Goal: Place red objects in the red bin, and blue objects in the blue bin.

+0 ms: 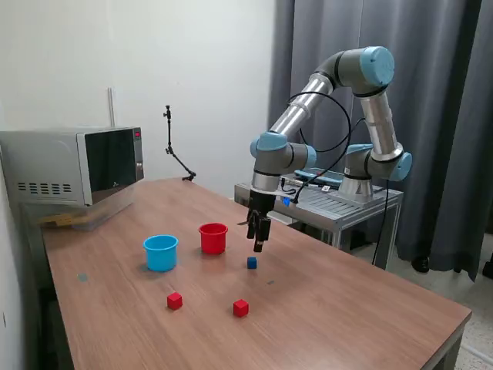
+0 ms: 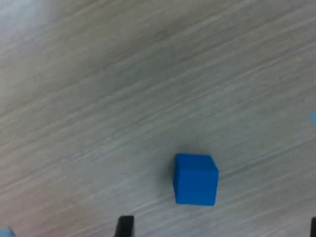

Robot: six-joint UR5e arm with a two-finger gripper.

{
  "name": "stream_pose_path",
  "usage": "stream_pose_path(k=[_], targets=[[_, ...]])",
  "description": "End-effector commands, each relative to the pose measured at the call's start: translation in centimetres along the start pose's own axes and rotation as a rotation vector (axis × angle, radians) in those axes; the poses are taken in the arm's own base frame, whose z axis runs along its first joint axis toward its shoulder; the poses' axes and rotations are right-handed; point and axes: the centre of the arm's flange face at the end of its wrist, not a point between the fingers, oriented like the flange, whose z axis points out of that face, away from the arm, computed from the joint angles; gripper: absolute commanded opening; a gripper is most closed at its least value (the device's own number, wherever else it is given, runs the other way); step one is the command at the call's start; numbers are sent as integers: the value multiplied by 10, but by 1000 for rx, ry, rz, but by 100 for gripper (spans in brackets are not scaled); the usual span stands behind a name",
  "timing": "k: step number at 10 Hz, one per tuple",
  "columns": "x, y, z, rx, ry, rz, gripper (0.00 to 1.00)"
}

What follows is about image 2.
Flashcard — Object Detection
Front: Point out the blue cube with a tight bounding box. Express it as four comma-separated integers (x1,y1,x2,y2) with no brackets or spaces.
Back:
172,153,220,206

